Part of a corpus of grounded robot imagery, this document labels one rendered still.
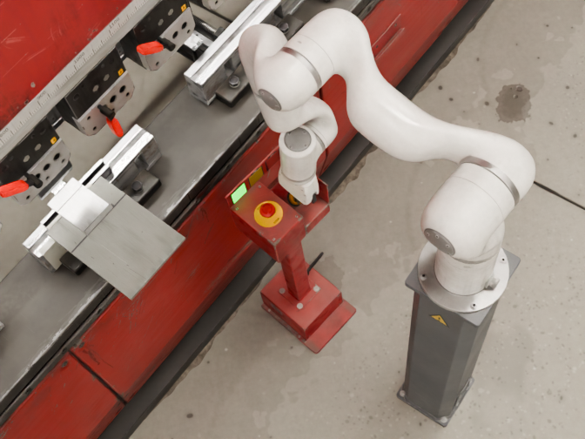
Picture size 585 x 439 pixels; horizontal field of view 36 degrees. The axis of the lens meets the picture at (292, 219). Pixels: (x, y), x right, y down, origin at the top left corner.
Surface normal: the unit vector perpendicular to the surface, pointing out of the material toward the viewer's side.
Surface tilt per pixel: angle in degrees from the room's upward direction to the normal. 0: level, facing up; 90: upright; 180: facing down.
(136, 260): 0
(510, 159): 15
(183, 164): 0
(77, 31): 90
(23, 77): 90
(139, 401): 0
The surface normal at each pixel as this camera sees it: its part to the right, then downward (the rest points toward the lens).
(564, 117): -0.09, -0.42
